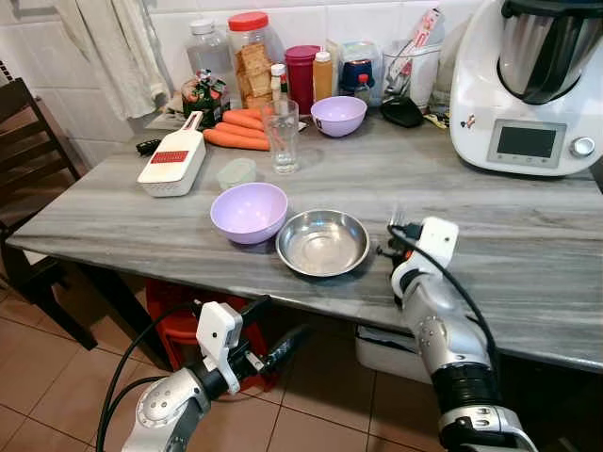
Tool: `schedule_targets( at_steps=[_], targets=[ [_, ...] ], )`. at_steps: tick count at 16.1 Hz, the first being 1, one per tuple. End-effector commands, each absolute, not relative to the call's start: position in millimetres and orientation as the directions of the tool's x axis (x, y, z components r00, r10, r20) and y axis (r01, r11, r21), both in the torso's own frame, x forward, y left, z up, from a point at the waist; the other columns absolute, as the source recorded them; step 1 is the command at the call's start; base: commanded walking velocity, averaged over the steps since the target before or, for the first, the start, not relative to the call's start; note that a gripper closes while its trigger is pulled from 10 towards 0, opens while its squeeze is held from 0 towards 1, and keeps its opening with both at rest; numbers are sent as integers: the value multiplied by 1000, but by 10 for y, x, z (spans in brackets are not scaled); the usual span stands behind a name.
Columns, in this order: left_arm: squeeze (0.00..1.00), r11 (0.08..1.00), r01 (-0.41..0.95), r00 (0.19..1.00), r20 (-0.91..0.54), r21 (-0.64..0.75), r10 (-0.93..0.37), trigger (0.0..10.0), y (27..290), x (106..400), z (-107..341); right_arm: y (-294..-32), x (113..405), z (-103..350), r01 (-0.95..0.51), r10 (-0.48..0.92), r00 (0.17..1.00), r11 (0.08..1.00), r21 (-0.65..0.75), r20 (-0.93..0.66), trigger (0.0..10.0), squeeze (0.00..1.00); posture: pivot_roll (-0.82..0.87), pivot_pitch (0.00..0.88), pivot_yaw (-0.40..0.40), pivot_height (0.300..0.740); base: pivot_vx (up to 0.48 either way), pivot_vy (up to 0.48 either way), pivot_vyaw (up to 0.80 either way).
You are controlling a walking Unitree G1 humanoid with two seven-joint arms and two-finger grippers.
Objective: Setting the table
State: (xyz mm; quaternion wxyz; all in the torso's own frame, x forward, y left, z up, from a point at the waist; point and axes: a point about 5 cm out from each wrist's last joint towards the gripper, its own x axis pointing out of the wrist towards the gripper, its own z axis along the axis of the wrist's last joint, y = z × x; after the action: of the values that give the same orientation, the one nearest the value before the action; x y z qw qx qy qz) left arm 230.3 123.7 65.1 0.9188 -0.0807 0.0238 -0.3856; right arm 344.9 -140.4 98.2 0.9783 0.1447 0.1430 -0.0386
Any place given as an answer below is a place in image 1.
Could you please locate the green snack bag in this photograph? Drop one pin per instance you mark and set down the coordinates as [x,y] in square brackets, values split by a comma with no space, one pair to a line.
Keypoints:
[203,99]

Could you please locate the clear glass jar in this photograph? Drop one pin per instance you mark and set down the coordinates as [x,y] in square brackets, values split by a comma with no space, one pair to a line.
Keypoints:
[448,71]

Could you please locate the small purple plastic bowl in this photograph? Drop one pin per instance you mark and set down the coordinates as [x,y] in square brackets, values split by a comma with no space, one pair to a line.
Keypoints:
[337,116]

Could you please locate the cream hanging cloth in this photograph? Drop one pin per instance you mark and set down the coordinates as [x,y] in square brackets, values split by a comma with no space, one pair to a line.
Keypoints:
[113,52]

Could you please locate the large purple plastic bowl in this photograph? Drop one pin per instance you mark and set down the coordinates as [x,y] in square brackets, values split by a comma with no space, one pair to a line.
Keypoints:
[247,215]

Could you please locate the stainless steel bowl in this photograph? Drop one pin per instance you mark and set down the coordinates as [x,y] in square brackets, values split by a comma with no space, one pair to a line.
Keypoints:
[322,245]

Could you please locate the maroon plastic canister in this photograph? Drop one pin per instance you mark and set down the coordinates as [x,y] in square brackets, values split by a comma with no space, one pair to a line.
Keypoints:
[301,75]

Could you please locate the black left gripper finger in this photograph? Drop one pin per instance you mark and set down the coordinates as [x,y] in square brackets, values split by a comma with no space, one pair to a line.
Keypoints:
[254,310]
[287,347]

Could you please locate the red white long packet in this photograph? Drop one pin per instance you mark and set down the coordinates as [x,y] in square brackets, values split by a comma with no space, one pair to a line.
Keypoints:
[426,28]

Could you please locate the dark wooden chair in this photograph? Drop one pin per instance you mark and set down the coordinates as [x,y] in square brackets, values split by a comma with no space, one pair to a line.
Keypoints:
[33,160]

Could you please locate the clear drinking glass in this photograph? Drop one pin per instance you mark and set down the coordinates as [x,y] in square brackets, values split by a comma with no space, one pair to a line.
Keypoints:
[282,141]

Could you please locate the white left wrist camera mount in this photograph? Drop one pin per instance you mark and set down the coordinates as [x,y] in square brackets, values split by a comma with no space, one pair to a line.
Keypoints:
[217,330]

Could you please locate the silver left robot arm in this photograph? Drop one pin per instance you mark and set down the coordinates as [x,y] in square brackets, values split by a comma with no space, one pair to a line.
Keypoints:
[165,410]

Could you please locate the red plastic stool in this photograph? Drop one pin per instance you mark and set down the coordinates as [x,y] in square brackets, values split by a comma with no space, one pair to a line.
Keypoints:
[174,315]

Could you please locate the white storage box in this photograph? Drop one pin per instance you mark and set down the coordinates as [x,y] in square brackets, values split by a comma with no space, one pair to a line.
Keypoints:
[386,353]

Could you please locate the clear jar with blue contents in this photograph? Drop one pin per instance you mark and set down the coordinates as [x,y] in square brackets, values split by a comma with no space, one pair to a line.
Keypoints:
[358,58]

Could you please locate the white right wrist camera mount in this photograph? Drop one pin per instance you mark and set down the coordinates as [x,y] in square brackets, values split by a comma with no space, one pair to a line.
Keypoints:
[435,240]

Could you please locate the white grater with red label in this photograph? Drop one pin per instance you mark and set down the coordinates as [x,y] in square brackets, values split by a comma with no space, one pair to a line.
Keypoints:
[170,169]

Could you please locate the red lidded cracker jar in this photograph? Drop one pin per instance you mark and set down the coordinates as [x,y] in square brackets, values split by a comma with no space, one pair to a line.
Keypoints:
[252,71]

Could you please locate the white kitchen cooking machine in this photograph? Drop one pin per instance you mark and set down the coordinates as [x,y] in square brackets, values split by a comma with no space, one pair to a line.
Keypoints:
[490,94]

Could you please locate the small red capped bottle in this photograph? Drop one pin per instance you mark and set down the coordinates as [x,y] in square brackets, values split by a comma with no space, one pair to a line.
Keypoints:
[362,87]

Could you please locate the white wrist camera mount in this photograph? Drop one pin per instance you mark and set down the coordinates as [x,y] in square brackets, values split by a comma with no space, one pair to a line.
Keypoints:
[435,240]
[217,330]

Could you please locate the orange carrot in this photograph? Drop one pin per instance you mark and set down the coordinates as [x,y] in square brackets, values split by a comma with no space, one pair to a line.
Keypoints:
[245,120]
[240,132]
[231,140]

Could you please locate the small white capped bottle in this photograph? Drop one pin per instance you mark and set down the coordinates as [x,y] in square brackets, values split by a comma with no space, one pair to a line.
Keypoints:
[278,83]

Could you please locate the silver metal fork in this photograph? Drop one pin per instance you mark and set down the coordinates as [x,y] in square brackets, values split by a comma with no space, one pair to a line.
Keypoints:
[398,215]

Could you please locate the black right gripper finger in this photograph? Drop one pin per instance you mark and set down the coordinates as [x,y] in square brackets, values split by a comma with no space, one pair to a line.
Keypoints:
[399,229]

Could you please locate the yellow black packet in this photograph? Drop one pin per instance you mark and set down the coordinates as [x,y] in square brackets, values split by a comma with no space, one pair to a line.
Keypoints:
[437,120]

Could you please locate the small green lidded container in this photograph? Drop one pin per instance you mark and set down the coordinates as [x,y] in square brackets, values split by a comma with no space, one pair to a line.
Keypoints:
[236,174]

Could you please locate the black car key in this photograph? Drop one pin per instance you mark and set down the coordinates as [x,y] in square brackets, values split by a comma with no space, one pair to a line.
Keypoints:
[147,147]

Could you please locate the black pouch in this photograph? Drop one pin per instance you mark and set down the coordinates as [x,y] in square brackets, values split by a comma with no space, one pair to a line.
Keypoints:
[401,113]

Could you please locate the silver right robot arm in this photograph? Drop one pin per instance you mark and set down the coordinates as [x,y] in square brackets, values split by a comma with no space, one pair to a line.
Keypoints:
[443,330]

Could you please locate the clear plastic bottle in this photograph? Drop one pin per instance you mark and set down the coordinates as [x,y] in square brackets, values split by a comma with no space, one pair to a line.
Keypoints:
[207,52]

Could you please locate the orange sauce bottle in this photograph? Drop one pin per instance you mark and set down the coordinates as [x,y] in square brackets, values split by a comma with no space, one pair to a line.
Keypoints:
[322,77]

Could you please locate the clear plastic utensil holder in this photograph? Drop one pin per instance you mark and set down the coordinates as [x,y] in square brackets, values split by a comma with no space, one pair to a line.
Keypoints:
[415,80]

